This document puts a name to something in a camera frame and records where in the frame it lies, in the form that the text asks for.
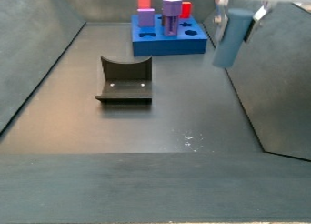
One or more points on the black curved stand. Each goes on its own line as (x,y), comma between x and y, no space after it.
(127,80)

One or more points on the purple hexagonal frame peg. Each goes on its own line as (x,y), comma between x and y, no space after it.
(173,8)

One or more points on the purple square block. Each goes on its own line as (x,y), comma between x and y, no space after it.
(146,17)

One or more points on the blue shape sorting board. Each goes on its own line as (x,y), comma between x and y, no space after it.
(150,42)

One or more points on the small red block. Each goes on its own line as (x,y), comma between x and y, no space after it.
(187,9)

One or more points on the light blue oval peg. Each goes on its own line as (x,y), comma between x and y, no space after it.
(237,28)

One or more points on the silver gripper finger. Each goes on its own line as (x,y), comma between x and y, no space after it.
(221,18)
(257,20)

